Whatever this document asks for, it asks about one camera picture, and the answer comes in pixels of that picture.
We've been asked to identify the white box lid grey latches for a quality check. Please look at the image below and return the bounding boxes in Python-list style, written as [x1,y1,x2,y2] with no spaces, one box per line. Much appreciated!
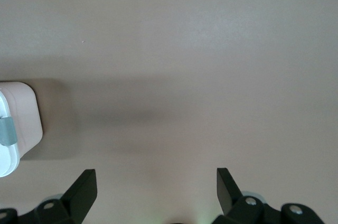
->
[0,90,21,178]

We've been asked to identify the pink plastic storage box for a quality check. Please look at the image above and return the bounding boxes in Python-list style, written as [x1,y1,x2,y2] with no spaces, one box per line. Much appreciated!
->
[0,81,43,160]

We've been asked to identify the brown table mat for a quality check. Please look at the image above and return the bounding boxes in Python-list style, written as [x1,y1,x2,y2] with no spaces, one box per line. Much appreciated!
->
[0,0,338,224]

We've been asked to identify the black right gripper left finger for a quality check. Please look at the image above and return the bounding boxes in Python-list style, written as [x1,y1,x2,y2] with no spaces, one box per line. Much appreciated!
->
[34,170,98,224]

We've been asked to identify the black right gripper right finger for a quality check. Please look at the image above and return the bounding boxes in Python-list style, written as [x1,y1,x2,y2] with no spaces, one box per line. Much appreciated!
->
[214,167,265,224]

